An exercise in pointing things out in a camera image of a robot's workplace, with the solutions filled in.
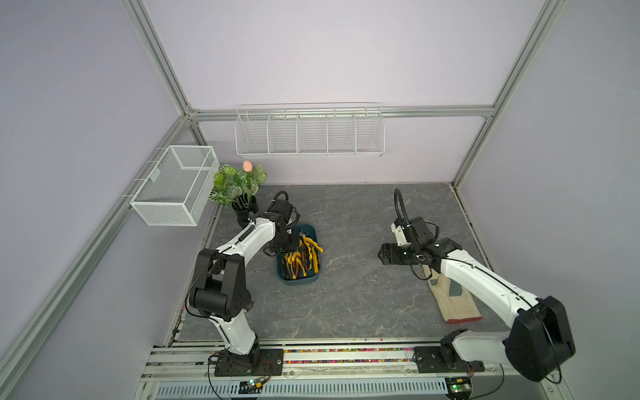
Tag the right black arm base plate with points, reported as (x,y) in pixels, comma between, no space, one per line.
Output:
(431,359)

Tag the green plant in black vase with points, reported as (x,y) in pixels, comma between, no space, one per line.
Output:
(237,188)

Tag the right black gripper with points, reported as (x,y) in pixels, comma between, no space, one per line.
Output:
(389,250)

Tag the beige work glove red cuff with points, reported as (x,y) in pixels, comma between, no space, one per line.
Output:
(455,303)

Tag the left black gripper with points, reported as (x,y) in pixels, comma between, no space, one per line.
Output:
(292,247)

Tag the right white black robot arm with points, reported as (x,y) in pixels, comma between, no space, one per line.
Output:
(539,339)

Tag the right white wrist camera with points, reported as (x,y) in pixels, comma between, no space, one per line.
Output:
(399,234)

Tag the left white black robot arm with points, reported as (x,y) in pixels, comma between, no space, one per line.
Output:
(219,292)

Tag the teal plastic storage box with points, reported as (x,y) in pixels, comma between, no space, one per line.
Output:
(309,231)

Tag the small white wire side basket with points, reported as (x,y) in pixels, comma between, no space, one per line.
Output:
(175,192)

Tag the yellow black combination pliers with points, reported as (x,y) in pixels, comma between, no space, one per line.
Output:
(304,263)

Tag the aluminium front rail frame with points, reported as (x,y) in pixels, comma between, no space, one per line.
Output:
(346,368)

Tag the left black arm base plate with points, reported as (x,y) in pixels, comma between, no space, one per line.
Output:
(267,362)

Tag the long white wire wall basket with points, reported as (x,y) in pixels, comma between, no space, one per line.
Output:
(283,130)

